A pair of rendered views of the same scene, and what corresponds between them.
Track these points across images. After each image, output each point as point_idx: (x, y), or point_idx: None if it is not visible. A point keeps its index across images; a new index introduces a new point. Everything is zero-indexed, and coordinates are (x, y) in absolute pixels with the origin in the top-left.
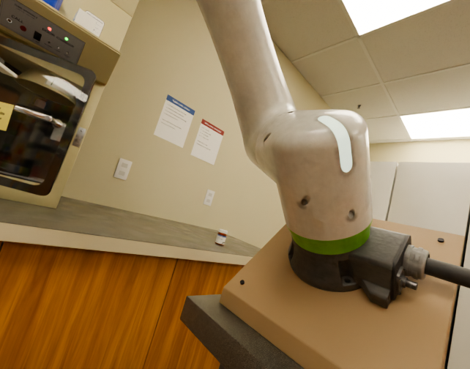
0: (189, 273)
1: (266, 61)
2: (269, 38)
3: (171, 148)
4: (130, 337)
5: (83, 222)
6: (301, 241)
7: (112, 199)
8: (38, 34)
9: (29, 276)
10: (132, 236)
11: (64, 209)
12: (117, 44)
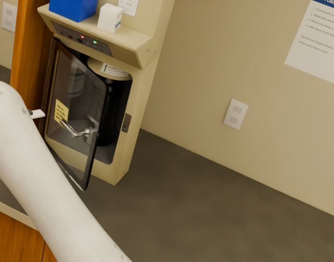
0: None
1: (49, 243)
2: (51, 225)
3: (317, 87)
4: None
5: (107, 221)
6: None
7: (221, 151)
8: (79, 39)
9: None
10: (130, 256)
11: (123, 186)
12: (155, 13)
